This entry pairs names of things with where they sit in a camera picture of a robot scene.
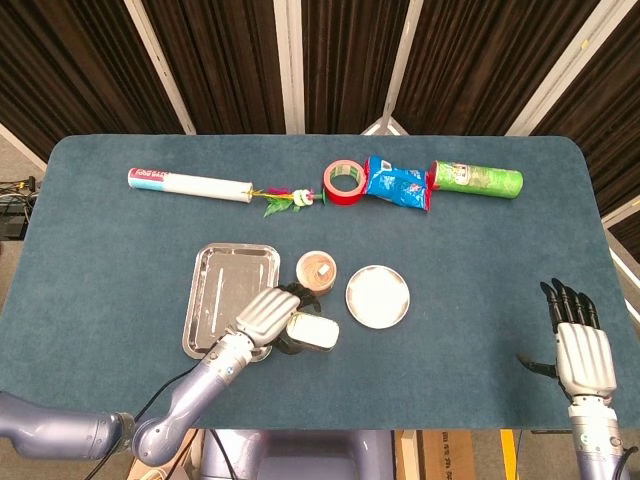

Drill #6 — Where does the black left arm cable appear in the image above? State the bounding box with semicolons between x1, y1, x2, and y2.
94;370;197;480

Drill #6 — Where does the black equipment with cables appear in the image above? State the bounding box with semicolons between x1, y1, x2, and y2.
0;174;42;242

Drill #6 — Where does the white partition frame post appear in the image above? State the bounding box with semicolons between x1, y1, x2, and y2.
359;0;426;136
272;0;306;135
504;0;640;137
123;0;197;136

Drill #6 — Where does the gold sardine tin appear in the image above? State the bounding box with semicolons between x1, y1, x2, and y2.
287;312;342;353

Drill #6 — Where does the artificial flower sprig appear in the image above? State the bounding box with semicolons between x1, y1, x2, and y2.
249;185;328;218

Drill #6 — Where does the rectangular steel tray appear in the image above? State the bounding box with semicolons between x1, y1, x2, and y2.
181;242;281;362

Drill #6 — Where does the purple robot torso base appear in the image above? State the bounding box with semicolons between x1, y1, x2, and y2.
199;428;396;480

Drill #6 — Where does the green chips canister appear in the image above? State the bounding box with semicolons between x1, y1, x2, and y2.
430;159;525;201

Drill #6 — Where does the blue felt table mat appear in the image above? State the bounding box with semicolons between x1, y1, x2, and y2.
0;133;640;432

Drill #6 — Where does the blue snack bag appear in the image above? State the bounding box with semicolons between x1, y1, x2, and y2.
361;155;437;213

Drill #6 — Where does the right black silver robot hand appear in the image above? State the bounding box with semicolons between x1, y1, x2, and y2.
517;278;618;401

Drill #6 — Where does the red tape roll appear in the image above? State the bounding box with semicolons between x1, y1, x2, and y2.
322;159;367;207

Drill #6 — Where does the round steel plate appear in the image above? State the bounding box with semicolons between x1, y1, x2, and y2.
344;264;412;330

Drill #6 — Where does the small brown-lidded cup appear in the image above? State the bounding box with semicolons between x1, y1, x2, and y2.
295;250;338;297

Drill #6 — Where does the white paper roll tube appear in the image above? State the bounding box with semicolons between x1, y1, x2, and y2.
126;167;253;205

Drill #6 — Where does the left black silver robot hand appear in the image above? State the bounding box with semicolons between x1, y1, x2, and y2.
234;282;322;356

